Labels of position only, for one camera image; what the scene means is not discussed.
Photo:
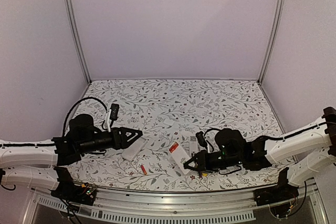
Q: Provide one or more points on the red battery in display remote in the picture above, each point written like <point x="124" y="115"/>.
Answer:
<point x="173" y="148"/>

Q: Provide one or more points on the slim white remote control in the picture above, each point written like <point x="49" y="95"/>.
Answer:
<point x="193" y="145"/>

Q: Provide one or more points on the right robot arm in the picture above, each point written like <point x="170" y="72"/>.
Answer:
<point x="317" y="137"/>

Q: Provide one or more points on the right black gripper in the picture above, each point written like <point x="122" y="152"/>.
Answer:
<point x="201" y="158"/>

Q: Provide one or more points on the white remote with display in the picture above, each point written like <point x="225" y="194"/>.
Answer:
<point x="180" y="156"/>

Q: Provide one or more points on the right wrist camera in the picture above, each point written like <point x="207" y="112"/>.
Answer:
<point x="203" y="142"/>

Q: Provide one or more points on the floral patterned table mat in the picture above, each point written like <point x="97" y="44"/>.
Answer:
<point x="194" y="105"/>

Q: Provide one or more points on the right aluminium frame post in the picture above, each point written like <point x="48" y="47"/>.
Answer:
<point x="271" y="41"/>

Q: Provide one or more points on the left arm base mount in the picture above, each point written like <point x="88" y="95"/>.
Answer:
<point x="82" y="194"/>

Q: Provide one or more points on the left aluminium frame post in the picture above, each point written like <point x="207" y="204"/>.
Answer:
<point x="76" y="40"/>

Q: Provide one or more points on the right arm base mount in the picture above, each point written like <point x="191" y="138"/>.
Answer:
<point x="281" y="199"/>

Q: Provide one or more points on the black-faced white remote control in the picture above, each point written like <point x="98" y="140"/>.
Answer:
<point x="132" y="151"/>

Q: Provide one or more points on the small white battery cover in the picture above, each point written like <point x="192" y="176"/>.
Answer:
<point x="168" y="123"/>

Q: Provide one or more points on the upper red AAA battery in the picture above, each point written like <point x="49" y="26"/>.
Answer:
<point x="143" y="170"/>

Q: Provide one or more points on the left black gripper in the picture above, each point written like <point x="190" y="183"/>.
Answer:
<point x="119" y="140"/>

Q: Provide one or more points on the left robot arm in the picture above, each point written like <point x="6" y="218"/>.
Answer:
<point x="43" y="164"/>

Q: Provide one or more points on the front aluminium rail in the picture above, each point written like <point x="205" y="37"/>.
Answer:
<point x="233" y="206"/>

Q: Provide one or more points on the aluminium frame post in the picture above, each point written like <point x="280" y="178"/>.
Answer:
<point x="76" y="40"/>
<point x="271" y="41"/>

